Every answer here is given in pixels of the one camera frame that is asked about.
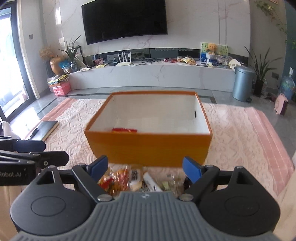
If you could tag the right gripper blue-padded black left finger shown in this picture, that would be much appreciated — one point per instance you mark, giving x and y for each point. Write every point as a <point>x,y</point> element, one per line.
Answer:
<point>87,178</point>

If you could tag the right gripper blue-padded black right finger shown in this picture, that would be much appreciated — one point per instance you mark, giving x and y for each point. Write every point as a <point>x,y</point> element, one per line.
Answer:
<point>202,178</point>

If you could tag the red orange snack bag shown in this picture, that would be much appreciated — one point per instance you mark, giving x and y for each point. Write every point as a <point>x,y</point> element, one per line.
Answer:
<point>115,181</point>

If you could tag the white noodle snack packet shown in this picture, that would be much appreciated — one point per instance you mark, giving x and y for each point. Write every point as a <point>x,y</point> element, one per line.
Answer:
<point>151,184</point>

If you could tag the brown nut snack packet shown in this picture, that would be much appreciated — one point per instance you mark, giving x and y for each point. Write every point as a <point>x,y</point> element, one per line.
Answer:
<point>136,175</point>

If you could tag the clear plastic snack wrapper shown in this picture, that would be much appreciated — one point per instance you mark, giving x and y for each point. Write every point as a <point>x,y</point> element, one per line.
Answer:
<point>172,183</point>

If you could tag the black notebook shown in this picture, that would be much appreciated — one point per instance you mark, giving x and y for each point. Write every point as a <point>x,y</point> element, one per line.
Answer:
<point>43,130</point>

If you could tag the orange cardboard box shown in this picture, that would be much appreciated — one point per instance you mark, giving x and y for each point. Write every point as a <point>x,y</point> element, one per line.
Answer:
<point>150,128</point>

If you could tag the pink storage box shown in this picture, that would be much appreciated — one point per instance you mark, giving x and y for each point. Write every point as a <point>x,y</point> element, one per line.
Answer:
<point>61,88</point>

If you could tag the grey pedal trash bin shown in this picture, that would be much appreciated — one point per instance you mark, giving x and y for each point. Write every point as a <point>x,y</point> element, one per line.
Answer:
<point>243,83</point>

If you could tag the white marble tv cabinet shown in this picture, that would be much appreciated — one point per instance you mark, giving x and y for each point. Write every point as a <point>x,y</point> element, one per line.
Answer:
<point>157,74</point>

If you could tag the orange round vase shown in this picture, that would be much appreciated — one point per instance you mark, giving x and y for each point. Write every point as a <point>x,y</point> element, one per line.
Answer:
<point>54,63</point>

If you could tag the green potted plant left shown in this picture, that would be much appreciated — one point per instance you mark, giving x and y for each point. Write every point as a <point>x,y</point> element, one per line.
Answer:
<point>71,50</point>

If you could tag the white wifi router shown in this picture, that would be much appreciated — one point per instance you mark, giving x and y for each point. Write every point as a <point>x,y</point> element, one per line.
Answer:
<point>124,59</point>

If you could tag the potted plant right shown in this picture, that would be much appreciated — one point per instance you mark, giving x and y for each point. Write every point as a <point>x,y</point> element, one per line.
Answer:
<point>261,66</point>

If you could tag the blue water jug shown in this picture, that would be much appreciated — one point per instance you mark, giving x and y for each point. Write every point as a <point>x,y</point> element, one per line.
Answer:
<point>287,86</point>

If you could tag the brown teddy bear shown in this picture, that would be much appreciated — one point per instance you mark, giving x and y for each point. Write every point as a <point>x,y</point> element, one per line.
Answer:
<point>211,49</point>

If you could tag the black curved television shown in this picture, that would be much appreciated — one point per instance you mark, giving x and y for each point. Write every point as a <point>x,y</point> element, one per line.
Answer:
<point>109,20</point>

